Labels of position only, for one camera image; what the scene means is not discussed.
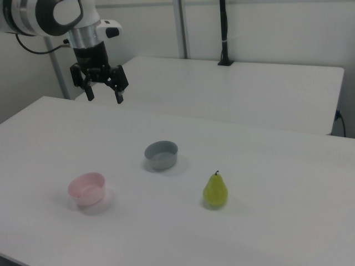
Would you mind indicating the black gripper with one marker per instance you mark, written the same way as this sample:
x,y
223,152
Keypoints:
x,y
90,56

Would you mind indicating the green pear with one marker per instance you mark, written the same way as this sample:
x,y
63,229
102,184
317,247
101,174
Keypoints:
x,y
215,192

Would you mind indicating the grey bowl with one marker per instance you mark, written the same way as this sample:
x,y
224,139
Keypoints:
x,y
161,155

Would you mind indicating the pink bowl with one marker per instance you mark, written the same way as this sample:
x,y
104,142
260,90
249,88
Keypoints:
x,y
87,189

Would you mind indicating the white side table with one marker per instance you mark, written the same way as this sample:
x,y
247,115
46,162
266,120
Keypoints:
x,y
235,91

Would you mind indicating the black pole with clamp base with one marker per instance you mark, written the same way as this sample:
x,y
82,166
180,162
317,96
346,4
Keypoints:
x,y
224,30

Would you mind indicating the slim grey wall post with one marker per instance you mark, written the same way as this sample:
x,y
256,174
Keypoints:
x,y
56,69

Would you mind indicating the wide grey wall post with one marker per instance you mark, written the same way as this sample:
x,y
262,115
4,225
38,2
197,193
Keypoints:
x,y
181,27

